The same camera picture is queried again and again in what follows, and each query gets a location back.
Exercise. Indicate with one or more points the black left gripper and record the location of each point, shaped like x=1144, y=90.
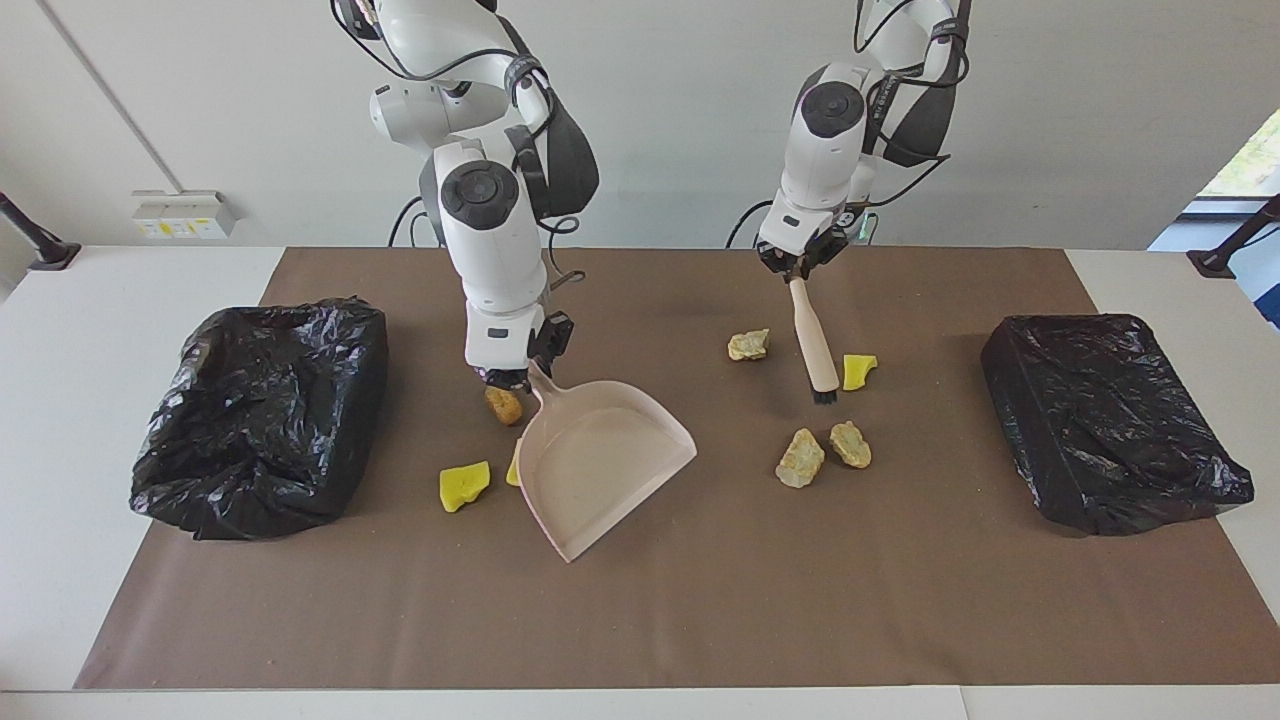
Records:
x=775, y=256

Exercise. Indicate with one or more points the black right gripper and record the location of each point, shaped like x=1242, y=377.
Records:
x=552, y=335

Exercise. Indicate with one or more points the brown sponge lump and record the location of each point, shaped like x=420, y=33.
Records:
x=504, y=407

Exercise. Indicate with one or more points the beige hand brush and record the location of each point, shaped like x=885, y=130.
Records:
x=812, y=340

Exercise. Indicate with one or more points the yellow sponge piece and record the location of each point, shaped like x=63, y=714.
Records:
x=858, y=370
x=513, y=468
x=464, y=486

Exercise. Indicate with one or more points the beige foam chunk orange striped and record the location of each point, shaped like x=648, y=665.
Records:
x=748, y=345

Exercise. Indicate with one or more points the beige plastic dustpan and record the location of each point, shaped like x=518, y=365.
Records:
x=600, y=450

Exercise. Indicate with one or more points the pale beige foam chunk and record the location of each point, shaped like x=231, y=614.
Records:
x=800, y=458
x=850, y=443

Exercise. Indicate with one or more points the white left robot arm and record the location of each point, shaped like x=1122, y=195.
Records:
x=825, y=170

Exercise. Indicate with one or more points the black bag lined bin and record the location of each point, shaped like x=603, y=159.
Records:
x=260, y=420
x=1100, y=420

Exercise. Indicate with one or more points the brown paper mat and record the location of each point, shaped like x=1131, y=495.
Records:
x=750, y=600

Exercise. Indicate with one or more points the black table clamp stand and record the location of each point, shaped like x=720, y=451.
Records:
x=1215, y=262
x=50, y=250

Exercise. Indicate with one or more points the window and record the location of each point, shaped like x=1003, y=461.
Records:
x=1255, y=160

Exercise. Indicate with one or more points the white wall outlet box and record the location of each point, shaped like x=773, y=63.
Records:
x=185, y=215

